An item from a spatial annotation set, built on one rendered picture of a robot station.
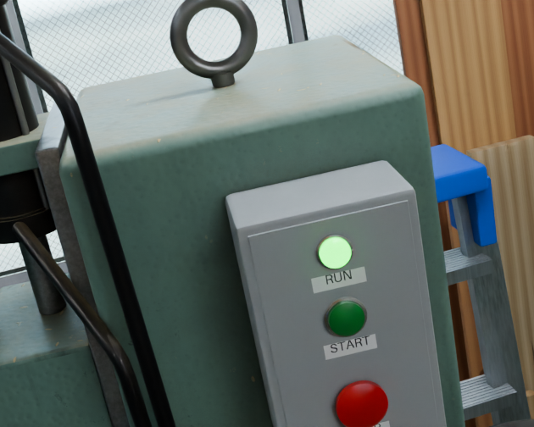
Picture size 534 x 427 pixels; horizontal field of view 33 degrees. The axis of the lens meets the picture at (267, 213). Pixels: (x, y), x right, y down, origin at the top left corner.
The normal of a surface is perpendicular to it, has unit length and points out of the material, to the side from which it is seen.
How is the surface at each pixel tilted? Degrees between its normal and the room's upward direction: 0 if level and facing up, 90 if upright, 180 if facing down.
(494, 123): 87
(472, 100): 87
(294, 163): 90
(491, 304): 82
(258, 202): 0
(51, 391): 90
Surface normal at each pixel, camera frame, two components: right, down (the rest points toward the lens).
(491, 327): 0.32, 0.14
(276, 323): 0.14, 0.32
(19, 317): -0.18, -0.92
